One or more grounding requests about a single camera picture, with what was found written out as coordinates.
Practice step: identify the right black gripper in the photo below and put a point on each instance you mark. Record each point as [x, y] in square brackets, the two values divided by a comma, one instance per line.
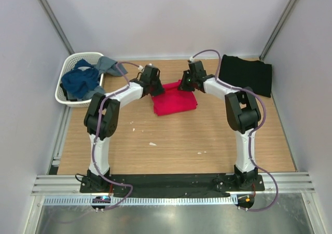
[183, 86]

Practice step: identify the left aluminium corner post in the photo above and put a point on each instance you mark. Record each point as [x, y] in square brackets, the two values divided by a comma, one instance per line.
[56, 25]

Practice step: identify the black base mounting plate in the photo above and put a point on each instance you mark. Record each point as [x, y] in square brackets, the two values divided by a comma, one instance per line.
[168, 185]

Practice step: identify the dark blue t shirt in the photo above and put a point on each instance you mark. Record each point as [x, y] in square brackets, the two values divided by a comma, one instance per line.
[73, 82]

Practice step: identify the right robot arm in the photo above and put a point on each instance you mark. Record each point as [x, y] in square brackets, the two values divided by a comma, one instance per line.
[242, 112]

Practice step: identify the right aluminium corner post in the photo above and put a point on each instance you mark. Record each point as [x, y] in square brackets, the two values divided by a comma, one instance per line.
[287, 11]

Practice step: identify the aluminium corner post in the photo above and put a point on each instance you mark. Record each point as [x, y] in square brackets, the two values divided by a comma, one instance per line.
[287, 11]
[56, 25]

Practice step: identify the red t shirt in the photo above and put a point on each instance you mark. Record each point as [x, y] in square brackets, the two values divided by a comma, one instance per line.
[173, 100]

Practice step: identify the grey blue t shirt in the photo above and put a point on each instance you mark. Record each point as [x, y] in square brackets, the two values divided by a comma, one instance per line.
[92, 75]

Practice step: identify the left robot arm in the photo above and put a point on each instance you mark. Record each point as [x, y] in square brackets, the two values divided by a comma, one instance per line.
[102, 116]

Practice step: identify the slotted white cable duct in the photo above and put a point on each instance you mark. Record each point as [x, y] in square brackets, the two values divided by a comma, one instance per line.
[108, 201]

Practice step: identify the folded black t shirt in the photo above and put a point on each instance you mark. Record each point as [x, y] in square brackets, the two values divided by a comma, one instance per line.
[242, 73]

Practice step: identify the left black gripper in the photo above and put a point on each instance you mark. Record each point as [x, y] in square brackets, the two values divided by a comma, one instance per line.
[160, 90]

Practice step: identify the white plastic laundry basket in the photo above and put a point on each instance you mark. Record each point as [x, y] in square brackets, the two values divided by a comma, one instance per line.
[68, 65]

